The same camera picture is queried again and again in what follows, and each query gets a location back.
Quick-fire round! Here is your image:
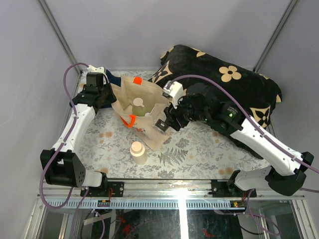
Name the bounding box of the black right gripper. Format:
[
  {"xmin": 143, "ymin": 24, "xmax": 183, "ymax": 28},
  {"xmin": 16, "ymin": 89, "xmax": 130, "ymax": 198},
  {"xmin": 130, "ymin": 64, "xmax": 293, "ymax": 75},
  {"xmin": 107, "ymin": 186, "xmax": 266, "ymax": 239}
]
[{"xmin": 163, "ymin": 92, "xmax": 209, "ymax": 131}]

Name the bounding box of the square glass perfume bottle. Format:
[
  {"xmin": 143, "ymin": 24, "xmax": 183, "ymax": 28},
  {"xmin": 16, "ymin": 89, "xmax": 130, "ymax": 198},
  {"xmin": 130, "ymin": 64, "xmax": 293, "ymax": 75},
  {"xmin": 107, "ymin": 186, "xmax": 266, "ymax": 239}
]
[{"xmin": 153, "ymin": 117, "xmax": 171, "ymax": 135}]

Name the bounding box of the green lotion pump bottle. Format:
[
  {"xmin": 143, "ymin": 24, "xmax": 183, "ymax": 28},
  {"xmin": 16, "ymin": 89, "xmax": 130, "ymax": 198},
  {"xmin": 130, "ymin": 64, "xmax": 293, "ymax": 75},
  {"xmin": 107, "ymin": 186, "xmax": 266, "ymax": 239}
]
[{"xmin": 132, "ymin": 98, "xmax": 147, "ymax": 117}]

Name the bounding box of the beige canvas tote bag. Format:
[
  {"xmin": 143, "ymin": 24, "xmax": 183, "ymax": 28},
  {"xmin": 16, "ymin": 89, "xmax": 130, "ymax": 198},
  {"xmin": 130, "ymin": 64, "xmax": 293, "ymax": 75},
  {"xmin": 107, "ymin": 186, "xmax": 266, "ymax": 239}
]
[{"xmin": 111, "ymin": 75, "xmax": 170, "ymax": 151}]

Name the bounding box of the peach cylindrical bottle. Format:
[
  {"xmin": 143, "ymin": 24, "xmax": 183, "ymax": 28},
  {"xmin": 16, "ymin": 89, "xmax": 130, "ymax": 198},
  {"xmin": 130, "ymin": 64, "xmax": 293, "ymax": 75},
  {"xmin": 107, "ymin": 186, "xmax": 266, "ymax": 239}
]
[{"xmin": 130, "ymin": 141, "xmax": 147, "ymax": 165}]

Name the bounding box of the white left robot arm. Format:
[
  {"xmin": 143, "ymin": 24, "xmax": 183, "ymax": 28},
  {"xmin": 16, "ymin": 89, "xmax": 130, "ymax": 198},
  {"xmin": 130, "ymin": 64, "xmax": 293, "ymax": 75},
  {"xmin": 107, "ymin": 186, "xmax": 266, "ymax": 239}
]
[{"xmin": 40, "ymin": 72, "xmax": 117, "ymax": 197}]

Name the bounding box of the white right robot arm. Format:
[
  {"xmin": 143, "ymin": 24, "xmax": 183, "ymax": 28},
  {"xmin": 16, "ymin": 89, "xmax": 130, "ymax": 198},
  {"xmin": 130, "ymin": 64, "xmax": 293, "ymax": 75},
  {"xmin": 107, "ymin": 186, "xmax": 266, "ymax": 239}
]
[{"xmin": 159, "ymin": 82, "xmax": 314, "ymax": 197}]

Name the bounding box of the dark blue cloth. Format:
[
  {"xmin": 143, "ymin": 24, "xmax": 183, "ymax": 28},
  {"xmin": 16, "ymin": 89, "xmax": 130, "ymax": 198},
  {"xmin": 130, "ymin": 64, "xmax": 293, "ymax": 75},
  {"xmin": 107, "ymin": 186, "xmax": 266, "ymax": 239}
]
[{"xmin": 106, "ymin": 70, "xmax": 121, "ymax": 86}]

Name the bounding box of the floral patterned table mat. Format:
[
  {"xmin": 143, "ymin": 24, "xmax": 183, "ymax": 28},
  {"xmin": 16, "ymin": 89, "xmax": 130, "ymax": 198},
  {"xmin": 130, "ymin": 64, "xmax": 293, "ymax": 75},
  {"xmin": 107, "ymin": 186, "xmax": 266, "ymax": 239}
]
[{"xmin": 78, "ymin": 108, "xmax": 268, "ymax": 179}]

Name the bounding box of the black floral plush blanket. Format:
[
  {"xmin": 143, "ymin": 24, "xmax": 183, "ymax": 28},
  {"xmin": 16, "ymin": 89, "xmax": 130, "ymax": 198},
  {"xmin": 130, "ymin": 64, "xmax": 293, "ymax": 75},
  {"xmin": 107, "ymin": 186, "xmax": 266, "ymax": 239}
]
[{"xmin": 150, "ymin": 45, "xmax": 282, "ymax": 159}]

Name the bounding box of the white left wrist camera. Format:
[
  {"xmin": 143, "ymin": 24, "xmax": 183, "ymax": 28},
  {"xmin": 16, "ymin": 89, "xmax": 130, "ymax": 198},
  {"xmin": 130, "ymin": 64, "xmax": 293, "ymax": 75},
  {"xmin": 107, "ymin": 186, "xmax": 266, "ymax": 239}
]
[{"xmin": 87, "ymin": 65, "xmax": 105, "ymax": 74}]

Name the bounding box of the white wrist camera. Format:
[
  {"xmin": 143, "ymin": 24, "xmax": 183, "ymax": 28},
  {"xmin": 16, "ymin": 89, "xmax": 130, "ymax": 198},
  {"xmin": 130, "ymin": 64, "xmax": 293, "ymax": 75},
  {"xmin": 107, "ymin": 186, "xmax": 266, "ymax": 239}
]
[
  {"xmin": 87, "ymin": 65, "xmax": 105, "ymax": 74},
  {"xmin": 162, "ymin": 81, "xmax": 185, "ymax": 109}
]

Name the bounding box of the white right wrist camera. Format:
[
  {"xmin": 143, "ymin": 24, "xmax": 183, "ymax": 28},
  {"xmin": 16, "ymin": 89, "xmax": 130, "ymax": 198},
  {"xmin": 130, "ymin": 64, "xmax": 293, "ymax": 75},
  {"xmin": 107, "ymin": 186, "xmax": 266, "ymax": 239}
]
[{"xmin": 162, "ymin": 81, "xmax": 185, "ymax": 109}]

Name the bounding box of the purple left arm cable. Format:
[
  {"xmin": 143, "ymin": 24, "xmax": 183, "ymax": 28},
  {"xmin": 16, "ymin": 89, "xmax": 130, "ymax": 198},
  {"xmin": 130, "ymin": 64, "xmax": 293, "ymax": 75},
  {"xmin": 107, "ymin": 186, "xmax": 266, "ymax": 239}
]
[{"xmin": 39, "ymin": 62, "xmax": 106, "ymax": 239}]

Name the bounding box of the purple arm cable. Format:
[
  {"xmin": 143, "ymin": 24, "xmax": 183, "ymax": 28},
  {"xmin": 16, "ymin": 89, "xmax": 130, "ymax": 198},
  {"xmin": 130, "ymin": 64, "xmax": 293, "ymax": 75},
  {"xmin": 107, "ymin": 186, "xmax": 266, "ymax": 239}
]
[
  {"xmin": 165, "ymin": 74, "xmax": 319, "ymax": 236},
  {"xmin": 39, "ymin": 62, "xmax": 106, "ymax": 239}
]

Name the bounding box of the aluminium mounting rail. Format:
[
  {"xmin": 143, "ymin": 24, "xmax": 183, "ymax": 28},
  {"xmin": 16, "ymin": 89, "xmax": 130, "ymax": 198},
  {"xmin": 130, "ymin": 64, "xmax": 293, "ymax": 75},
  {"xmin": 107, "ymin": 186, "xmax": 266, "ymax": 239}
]
[{"xmin": 80, "ymin": 179, "xmax": 305, "ymax": 199}]

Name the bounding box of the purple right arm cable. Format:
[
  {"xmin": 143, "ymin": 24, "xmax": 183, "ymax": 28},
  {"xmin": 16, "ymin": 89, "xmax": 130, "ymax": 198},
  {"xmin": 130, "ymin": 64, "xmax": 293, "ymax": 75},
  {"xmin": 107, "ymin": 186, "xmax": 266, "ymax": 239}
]
[{"xmin": 165, "ymin": 74, "xmax": 319, "ymax": 236}]

